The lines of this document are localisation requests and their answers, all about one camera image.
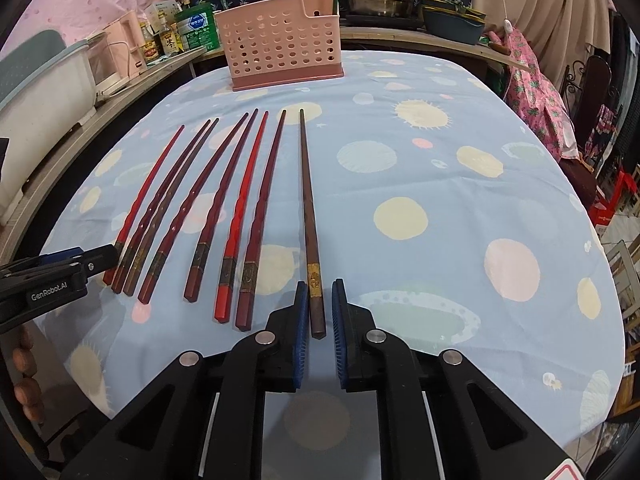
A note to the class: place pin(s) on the white green carton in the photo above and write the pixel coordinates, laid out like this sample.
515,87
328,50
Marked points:
162,10

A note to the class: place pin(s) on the wooden side counter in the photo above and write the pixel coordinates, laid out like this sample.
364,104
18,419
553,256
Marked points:
100,115

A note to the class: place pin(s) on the dark sauce bottle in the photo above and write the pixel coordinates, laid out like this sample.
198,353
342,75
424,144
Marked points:
169,37

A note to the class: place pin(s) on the blue plastic basin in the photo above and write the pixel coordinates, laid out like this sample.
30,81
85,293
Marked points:
452,27

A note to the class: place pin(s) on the dark wooden chair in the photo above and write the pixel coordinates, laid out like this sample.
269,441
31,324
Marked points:
595,90

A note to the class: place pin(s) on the pink floral garment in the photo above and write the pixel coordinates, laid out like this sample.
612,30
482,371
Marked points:
537,90

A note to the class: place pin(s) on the light blue dotted tablecloth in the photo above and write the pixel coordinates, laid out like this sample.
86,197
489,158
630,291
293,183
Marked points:
425,260

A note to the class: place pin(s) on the pink plastic appliance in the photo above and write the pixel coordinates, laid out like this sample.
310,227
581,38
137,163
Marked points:
127,42

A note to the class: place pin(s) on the small sauce bottle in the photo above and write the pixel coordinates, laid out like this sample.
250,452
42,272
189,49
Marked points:
149,45

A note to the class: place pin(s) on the wooden shelf board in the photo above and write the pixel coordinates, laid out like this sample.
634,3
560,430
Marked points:
400,35

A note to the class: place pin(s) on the beige curtain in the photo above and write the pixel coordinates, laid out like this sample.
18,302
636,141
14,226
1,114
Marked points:
550,0

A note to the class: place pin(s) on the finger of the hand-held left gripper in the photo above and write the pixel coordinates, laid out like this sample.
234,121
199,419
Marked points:
102,258
55,258

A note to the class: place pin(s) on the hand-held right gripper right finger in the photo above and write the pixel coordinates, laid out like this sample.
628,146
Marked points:
340,335

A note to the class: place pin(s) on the pink perforated plastic basket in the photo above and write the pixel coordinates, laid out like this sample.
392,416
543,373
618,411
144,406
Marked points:
280,45

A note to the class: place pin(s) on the green rimmed dish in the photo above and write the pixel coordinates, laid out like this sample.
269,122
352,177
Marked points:
450,6

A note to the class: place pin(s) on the green lidded jar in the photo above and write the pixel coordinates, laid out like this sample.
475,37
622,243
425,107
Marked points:
197,25

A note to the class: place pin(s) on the white tub with teal lid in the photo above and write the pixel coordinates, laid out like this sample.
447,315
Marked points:
40,110

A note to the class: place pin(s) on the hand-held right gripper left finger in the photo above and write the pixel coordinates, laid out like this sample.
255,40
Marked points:
300,335

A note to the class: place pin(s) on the red plastic stool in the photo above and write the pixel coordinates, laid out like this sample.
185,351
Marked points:
617,185

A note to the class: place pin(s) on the brown wooden chopstick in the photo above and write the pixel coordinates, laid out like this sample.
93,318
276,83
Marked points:
310,240

